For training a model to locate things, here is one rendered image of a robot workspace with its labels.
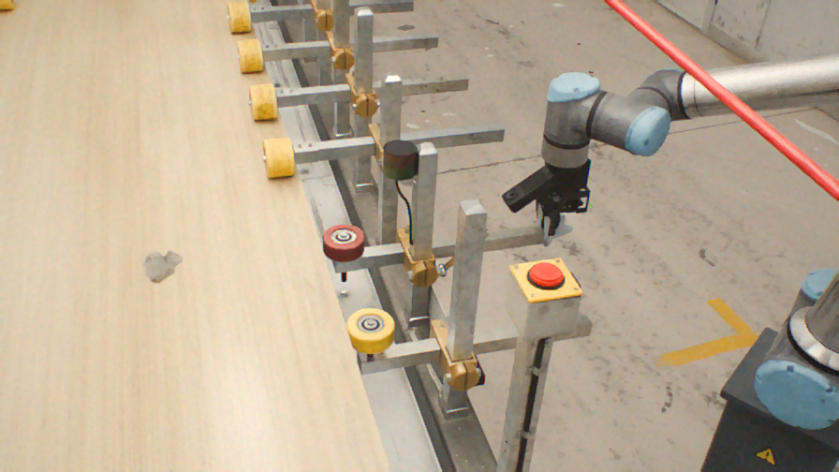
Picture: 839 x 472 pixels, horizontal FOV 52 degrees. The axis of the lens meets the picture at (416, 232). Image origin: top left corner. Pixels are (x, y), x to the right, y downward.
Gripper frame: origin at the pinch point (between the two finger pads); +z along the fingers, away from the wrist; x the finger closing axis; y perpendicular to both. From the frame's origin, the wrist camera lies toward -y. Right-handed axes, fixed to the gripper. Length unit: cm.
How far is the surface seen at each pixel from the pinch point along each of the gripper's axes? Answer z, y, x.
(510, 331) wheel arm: -1.3, -16.5, -25.0
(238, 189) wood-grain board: -9, -59, 21
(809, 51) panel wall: 66, 222, 187
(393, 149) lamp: -29.6, -33.1, -4.2
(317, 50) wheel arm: -13, -33, 73
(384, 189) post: -5.0, -29.1, 19.2
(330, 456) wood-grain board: -9, -54, -50
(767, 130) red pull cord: -83, -33, -92
